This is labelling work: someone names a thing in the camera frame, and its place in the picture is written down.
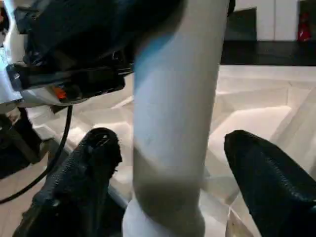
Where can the white sideboard cabinet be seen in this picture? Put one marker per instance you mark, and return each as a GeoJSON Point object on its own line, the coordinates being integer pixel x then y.
{"type": "Point", "coordinates": [281, 19]}

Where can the white plastic table leg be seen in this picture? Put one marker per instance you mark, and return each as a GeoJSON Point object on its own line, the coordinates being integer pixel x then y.
{"type": "Point", "coordinates": [173, 123]}

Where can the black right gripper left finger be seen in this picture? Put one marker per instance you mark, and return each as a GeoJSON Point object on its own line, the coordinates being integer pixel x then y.
{"type": "Point", "coordinates": [74, 197]}

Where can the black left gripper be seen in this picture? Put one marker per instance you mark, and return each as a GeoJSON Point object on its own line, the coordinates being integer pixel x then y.
{"type": "Point", "coordinates": [74, 81]}

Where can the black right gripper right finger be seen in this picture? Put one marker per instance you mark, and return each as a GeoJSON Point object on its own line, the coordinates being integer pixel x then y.
{"type": "Point", "coordinates": [276, 187]}

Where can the white plastic table top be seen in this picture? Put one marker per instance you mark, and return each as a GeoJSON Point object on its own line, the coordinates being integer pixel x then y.
{"type": "Point", "coordinates": [256, 123]}

